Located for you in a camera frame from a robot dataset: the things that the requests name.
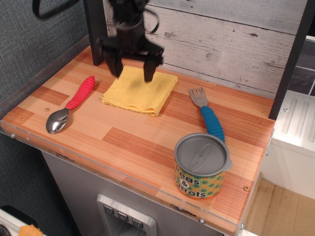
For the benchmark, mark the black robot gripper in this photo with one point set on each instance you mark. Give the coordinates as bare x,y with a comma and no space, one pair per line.
131,42

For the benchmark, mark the yellow cloth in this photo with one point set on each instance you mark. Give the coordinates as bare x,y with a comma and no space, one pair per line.
131,92

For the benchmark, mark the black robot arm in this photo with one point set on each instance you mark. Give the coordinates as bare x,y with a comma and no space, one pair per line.
130,11

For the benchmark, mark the peas and carrots toy can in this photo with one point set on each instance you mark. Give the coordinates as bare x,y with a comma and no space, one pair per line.
201,162

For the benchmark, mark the silver dispenser panel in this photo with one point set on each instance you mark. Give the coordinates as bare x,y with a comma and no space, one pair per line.
122,220

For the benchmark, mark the white toy sink unit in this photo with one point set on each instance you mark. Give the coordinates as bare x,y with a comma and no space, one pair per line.
290,155

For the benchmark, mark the orange object at corner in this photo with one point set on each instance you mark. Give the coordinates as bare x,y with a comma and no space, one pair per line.
29,230

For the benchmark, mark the dark left post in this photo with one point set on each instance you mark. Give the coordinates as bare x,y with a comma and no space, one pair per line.
97,29

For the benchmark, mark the dark post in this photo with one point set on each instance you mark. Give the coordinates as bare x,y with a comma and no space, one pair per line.
97,29
297,46

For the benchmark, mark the red handled metal spoon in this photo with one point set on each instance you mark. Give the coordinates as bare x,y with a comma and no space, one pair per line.
57,120

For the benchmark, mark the blue handled metal fork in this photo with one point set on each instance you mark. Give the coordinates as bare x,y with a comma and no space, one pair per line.
213,125

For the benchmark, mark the dark right post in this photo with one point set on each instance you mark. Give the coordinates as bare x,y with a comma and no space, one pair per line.
297,46

